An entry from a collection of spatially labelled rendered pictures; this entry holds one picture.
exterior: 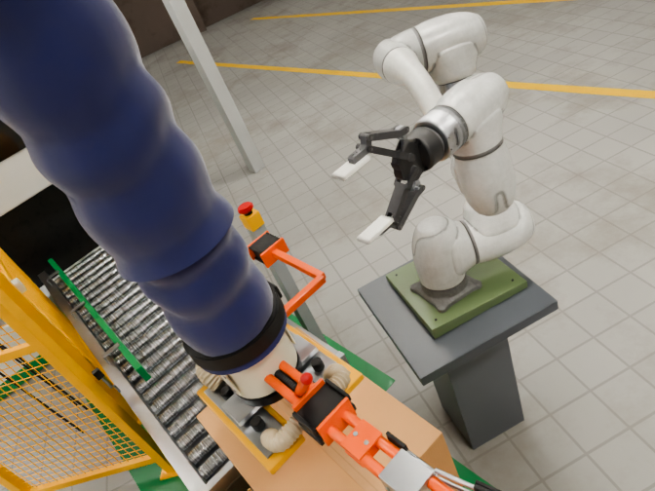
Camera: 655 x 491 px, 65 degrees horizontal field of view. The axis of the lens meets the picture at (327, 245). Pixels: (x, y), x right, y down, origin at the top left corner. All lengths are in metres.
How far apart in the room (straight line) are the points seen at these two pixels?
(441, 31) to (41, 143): 1.07
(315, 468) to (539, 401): 1.32
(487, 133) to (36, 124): 0.75
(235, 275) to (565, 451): 1.68
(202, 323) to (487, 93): 0.69
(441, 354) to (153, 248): 1.05
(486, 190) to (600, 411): 1.50
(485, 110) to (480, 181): 0.14
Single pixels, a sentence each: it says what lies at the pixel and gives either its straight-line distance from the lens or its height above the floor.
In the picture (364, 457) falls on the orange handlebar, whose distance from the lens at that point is 0.95.
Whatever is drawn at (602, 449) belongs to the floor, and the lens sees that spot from 2.33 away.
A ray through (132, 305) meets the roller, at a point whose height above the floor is 0.53.
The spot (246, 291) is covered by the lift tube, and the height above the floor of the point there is 1.46.
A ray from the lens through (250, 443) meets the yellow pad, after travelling 1.22.
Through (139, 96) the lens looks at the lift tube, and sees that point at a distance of 0.83.
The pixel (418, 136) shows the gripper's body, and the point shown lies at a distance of 0.93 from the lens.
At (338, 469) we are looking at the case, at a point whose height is 0.94.
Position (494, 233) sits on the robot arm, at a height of 0.98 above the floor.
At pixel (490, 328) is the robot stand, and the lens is 1.71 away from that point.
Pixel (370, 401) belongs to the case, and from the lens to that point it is 1.39.
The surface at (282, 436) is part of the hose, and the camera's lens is 1.11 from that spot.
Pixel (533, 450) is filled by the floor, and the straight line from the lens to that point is 2.32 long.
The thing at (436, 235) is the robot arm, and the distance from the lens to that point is 1.61.
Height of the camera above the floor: 2.05
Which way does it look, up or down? 36 degrees down
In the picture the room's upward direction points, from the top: 24 degrees counter-clockwise
